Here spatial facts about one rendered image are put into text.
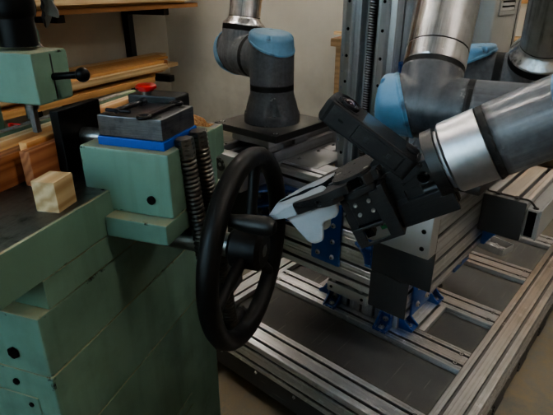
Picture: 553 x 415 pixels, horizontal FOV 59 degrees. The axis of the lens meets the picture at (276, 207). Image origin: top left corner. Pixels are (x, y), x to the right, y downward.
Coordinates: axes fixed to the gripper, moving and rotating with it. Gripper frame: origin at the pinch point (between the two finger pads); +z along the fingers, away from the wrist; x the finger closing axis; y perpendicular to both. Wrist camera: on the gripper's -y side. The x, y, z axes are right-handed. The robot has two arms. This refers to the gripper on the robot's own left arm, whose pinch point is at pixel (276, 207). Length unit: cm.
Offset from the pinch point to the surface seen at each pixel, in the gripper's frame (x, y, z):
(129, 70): 248, -70, 182
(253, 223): -3.6, -0.2, 1.8
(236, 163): 1.9, -6.7, 2.9
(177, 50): 354, -82, 201
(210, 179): 7.3, -5.6, 11.2
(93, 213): -4.5, -9.7, 21.6
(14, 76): 2.0, -30.6, 26.9
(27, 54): 2.1, -31.8, 22.8
